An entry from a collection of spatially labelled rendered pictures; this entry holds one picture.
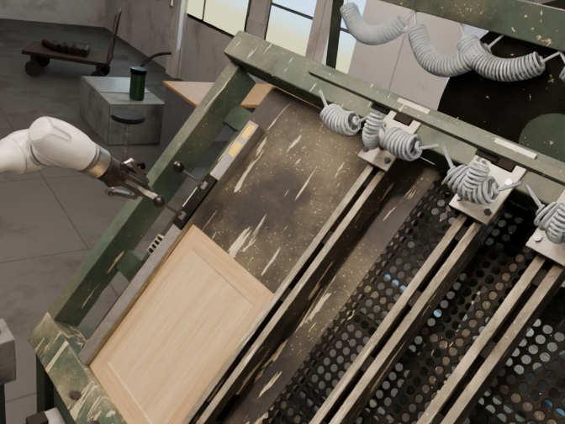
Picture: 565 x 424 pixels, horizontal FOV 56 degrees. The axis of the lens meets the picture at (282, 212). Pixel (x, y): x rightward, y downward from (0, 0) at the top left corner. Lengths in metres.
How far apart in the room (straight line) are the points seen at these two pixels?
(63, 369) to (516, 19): 1.75
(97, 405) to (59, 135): 0.81
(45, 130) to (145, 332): 0.69
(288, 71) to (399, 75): 2.93
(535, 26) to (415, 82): 2.82
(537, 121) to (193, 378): 1.23
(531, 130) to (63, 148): 1.30
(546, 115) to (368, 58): 3.25
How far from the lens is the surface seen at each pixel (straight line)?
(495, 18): 1.77
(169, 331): 1.68
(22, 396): 3.06
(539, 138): 1.73
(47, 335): 2.04
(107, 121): 5.86
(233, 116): 1.94
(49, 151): 1.46
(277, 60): 1.77
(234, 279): 1.57
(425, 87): 4.42
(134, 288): 1.80
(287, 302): 1.40
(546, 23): 1.71
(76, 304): 2.04
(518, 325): 1.21
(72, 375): 1.89
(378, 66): 4.75
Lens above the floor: 2.21
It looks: 26 degrees down
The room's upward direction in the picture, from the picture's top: 13 degrees clockwise
